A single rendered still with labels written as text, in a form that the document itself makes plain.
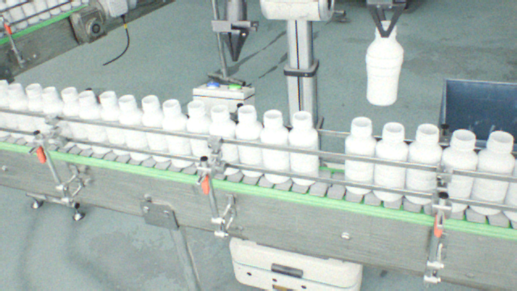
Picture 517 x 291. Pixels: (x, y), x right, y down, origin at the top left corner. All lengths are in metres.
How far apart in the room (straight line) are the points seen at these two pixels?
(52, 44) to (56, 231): 0.98
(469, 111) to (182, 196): 0.93
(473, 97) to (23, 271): 2.09
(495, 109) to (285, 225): 0.80
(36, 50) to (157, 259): 1.14
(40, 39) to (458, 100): 1.81
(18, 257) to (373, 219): 1.98
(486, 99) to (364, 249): 0.70
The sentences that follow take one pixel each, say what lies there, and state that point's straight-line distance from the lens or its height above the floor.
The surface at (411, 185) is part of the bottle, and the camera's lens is 0.94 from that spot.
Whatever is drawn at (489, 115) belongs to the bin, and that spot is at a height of 0.83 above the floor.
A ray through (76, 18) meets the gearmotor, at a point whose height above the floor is 0.98.
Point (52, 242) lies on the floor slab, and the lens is 2.57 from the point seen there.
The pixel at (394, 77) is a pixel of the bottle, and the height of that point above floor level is 1.22.
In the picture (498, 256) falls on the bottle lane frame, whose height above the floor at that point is 0.93.
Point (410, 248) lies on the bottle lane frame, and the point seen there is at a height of 0.91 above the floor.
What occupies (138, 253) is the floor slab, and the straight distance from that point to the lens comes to 2.31.
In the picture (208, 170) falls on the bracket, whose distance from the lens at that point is 0.92.
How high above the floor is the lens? 1.67
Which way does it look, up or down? 34 degrees down
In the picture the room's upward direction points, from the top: 8 degrees counter-clockwise
